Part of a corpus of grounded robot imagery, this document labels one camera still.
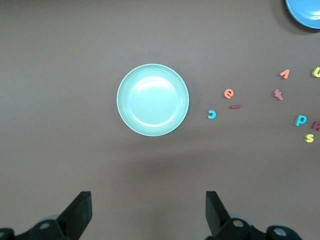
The orange foam letter v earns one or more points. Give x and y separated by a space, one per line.
286 75

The yellow foam letter s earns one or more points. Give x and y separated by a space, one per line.
309 137

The brown table cover sheet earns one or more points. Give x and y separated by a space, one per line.
75 75

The yellow foam letter u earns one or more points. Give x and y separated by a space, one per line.
315 74

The salmon red foam letter f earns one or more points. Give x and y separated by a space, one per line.
278 94

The light green round plate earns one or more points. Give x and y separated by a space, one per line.
153 100

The orange foam letter e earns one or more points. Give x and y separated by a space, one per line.
227 95

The teal foam letter c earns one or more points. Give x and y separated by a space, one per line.
214 114

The teal foam letter p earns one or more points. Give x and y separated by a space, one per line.
298 120

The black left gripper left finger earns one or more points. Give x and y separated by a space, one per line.
72 220

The blue round plate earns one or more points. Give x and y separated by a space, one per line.
307 12

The magenta letter h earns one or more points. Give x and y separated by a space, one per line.
317 126

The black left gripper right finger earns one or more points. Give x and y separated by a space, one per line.
225 227

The maroon foam letter i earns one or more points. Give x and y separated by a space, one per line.
235 107

